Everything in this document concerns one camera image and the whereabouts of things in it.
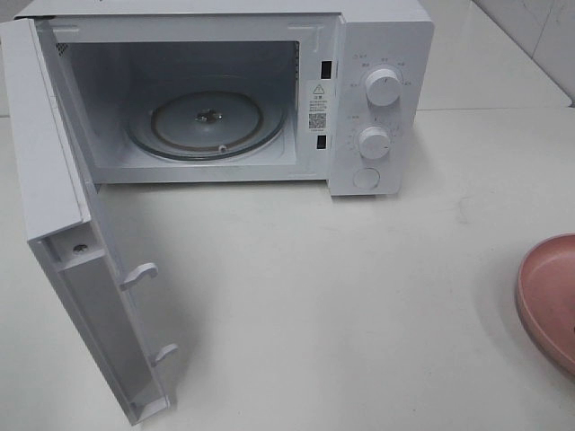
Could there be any white microwave oven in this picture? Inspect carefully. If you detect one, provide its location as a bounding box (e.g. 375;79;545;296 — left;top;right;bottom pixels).
15;1;435;196

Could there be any pink round plate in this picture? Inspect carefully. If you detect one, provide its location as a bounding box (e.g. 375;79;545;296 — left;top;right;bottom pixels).
516;233;574;374

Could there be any white microwave door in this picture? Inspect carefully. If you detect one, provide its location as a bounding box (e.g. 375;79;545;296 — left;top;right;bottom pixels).
1;18;175;424

